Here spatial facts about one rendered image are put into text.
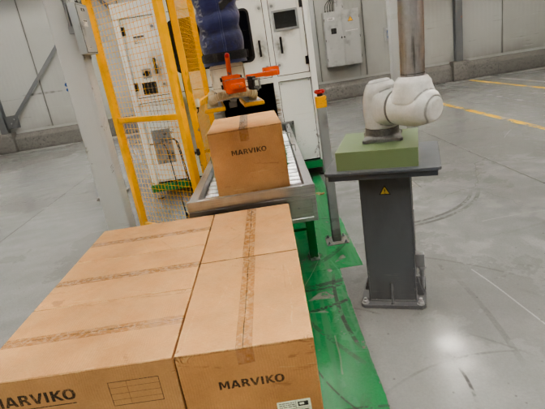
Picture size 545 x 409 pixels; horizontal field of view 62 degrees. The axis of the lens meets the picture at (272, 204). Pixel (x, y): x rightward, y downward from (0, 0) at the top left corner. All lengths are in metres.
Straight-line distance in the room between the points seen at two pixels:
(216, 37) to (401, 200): 1.16
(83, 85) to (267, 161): 1.38
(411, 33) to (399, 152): 0.48
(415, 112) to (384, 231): 0.62
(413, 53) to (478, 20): 10.51
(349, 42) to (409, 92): 9.25
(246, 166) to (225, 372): 1.35
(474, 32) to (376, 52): 2.37
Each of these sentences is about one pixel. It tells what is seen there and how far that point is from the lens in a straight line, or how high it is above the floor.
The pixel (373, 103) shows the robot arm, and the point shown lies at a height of 1.02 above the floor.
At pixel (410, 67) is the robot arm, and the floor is 1.16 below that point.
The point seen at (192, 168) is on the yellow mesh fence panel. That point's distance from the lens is 3.21.
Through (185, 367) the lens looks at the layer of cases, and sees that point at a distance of 1.38.
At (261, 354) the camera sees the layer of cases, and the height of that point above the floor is 0.51.
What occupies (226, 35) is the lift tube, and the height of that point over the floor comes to 1.41.
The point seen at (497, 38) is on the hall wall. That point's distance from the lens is 12.71.
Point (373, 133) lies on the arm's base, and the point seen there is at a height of 0.88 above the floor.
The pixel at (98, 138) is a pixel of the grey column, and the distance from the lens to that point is 3.27.
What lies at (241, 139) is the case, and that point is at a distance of 2.43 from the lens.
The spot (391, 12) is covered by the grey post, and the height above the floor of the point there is 1.51.
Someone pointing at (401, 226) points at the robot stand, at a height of 0.43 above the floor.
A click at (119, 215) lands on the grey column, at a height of 0.39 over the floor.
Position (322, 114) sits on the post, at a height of 0.89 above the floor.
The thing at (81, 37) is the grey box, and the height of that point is 1.57.
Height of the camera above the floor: 1.30
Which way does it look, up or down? 18 degrees down
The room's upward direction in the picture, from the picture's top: 9 degrees counter-clockwise
